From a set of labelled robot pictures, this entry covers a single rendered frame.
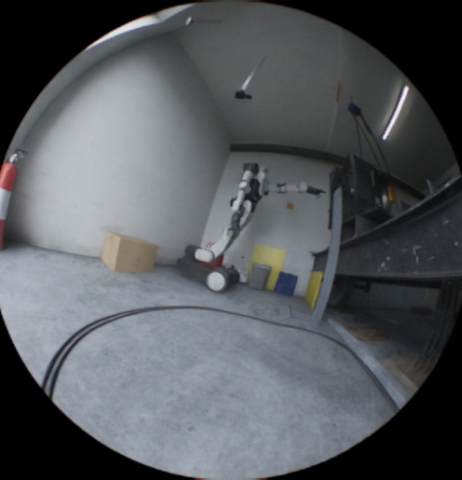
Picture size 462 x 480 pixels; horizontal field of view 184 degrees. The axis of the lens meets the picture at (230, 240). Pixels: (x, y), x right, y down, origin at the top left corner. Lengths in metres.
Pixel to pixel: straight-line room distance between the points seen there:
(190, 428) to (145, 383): 0.15
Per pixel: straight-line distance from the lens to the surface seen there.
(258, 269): 1.93
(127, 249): 1.19
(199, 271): 1.41
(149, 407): 0.39
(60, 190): 1.37
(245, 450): 0.39
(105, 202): 1.44
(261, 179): 1.62
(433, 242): 0.68
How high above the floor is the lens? 0.36
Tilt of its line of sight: 6 degrees up
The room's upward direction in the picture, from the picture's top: 15 degrees clockwise
